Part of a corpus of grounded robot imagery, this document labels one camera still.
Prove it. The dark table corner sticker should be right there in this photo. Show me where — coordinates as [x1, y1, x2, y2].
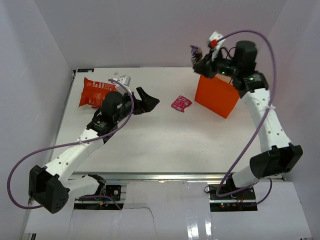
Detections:
[76, 68, 95, 73]

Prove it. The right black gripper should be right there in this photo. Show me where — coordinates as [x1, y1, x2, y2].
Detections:
[193, 47, 241, 80]

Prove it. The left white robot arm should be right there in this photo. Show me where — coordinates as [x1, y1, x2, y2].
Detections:
[28, 87, 160, 214]

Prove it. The orange paper bag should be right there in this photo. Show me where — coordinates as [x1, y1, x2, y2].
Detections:
[194, 75, 240, 119]

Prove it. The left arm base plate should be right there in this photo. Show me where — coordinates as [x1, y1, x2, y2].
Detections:
[73, 185, 124, 211]

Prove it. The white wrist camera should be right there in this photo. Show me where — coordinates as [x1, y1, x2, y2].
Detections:
[207, 31, 225, 54]
[112, 74, 131, 88]

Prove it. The red cassava chips bag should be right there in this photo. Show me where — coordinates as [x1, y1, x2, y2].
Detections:
[78, 77, 117, 108]

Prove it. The aluminium front rail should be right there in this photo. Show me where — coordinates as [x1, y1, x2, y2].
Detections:
[72, 172, 233, 182]

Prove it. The pink candy packet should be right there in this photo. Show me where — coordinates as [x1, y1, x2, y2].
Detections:
[171, 95, 192, 113]

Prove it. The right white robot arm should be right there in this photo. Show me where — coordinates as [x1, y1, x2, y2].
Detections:
[191, 40, 303, 200]

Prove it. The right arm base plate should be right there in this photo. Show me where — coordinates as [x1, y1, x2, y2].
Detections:
[203, 184, 258, 213]

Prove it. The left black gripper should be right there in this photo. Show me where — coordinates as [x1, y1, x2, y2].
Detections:
[114, 87, 159, 124]

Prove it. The purple M&M packet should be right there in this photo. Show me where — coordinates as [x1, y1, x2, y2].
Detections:
[190, 45, 203, 65]

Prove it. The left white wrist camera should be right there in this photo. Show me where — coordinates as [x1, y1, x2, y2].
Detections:
[112, 74, 131, 88]

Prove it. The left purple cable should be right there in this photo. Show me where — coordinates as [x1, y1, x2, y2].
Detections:
[6, 78, 136, 210]

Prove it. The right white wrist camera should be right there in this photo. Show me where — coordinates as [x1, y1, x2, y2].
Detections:
[207, 31, 225, 54]

